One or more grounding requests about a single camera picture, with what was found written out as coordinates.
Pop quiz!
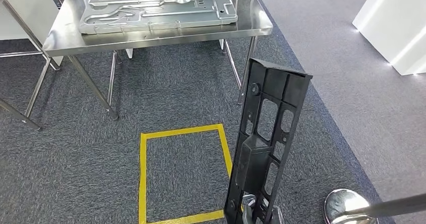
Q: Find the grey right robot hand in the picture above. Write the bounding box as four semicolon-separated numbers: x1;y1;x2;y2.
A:
241;194;285;224

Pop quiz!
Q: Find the yellow floor tape square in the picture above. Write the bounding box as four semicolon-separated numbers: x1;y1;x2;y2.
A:
138;124;234;224

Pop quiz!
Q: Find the black plastic frame part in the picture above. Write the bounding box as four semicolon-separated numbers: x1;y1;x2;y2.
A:
224;58;313;224

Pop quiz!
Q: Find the white display plinth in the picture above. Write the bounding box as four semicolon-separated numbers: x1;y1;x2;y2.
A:
352;0;426;76

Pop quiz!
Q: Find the machined aluminium fixture plate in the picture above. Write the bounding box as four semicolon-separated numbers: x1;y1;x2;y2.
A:
78;0;239;35

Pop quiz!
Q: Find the stainless steel workbench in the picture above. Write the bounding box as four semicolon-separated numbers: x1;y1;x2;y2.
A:
42;0;274;121
0;0;62;132

